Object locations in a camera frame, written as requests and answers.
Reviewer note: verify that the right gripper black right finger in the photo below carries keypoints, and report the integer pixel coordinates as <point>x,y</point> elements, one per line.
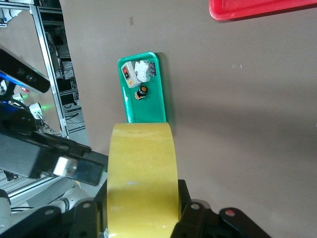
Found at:
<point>193,220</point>

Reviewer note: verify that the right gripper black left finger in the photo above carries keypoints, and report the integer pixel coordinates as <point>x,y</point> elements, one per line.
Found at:
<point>89,220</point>

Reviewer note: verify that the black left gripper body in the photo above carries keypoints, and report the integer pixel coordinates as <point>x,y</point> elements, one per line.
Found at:
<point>19,153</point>

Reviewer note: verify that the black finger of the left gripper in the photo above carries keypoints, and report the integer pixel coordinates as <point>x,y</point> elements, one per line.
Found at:
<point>84,171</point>
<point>71,146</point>

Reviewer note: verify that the yellow tape roll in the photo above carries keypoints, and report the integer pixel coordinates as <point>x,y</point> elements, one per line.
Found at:
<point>143,173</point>

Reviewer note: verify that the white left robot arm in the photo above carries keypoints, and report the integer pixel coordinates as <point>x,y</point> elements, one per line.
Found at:
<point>74,198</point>

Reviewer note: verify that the green plastic tray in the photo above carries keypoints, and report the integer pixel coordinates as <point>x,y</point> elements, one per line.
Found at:
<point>151,109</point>

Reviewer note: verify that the small clear tape piece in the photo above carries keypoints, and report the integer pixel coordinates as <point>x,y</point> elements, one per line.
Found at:
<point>237,66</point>

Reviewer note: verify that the red tray with fittings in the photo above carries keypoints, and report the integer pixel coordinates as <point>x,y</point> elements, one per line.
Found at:
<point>247,10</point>

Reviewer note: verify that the black yellow push button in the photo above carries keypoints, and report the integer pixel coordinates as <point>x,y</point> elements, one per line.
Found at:
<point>141,92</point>

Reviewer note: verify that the white circuit breaker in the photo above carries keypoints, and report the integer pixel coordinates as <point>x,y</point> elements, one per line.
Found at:
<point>143,70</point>

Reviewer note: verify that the black terminal block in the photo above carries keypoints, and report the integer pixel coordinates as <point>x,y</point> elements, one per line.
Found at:
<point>153,69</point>

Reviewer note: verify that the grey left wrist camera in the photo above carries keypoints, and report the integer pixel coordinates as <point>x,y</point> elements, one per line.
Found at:
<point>24,74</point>

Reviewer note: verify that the aluminium frame post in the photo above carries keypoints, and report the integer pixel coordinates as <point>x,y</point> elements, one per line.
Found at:
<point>49,67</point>

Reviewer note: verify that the grey switch box red button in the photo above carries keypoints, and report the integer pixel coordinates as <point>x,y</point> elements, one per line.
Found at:
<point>127,74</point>

